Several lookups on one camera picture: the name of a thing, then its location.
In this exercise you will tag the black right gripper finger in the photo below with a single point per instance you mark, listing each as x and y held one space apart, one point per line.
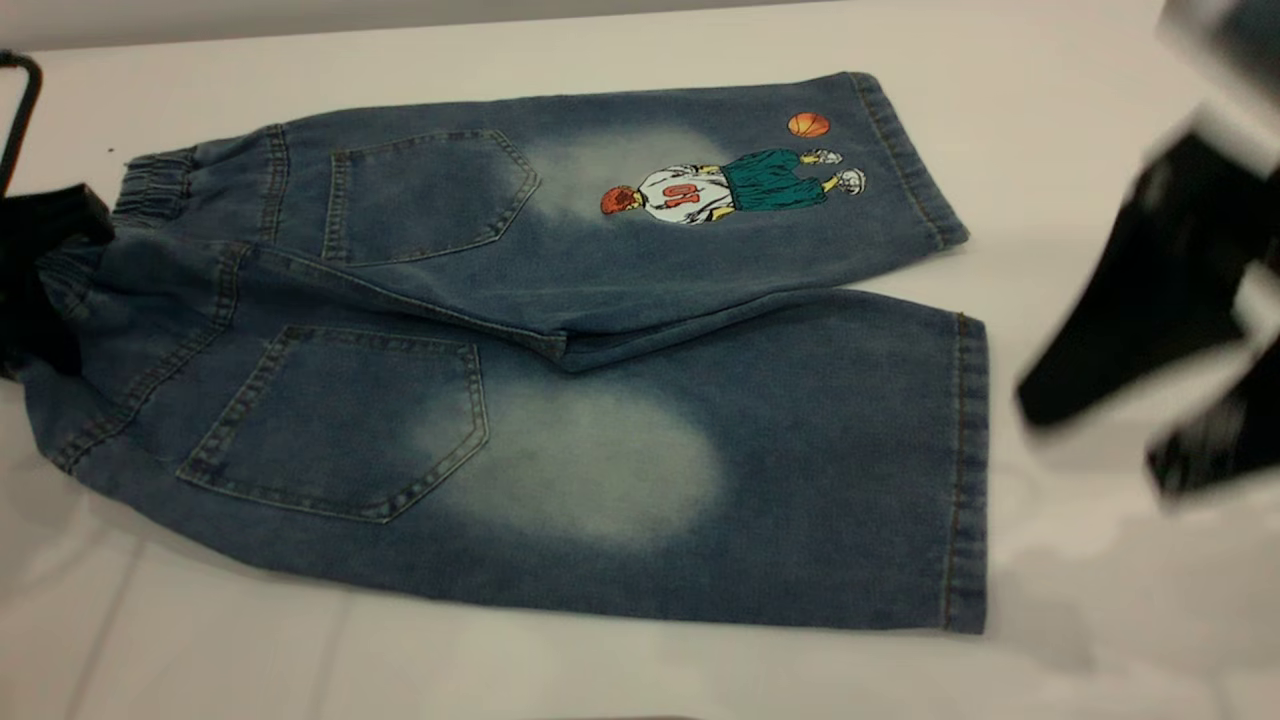
1235 435

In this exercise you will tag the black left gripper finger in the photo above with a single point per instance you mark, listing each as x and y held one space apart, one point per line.
50 222
30 320

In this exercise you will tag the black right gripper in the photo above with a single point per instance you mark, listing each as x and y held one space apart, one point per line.
1250 40

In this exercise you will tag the blue denim shorts with print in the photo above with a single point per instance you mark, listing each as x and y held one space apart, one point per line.
600 470

